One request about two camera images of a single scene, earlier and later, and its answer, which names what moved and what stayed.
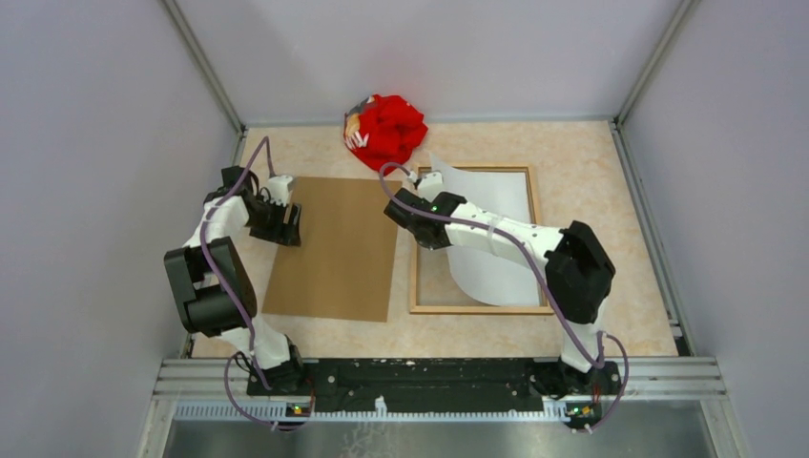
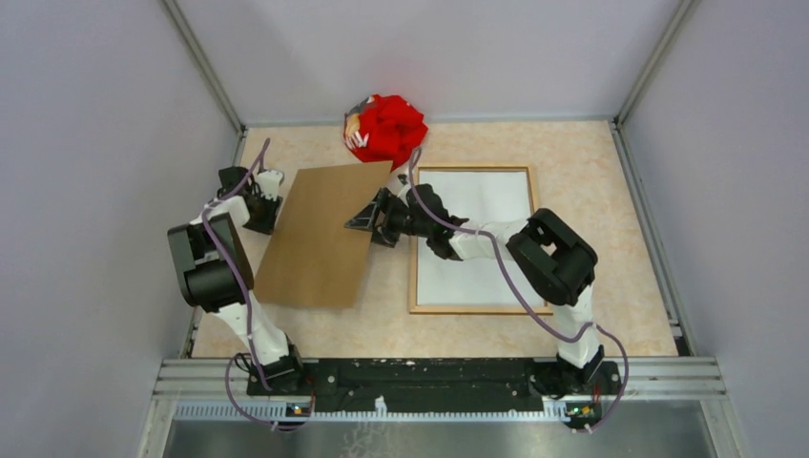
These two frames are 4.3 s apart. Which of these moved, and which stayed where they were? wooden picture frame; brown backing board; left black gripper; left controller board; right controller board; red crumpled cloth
Moved: left black gripper; brown backing board
Stayed: left controller board; wooden picture frame; right controller board; red crumpled cloth
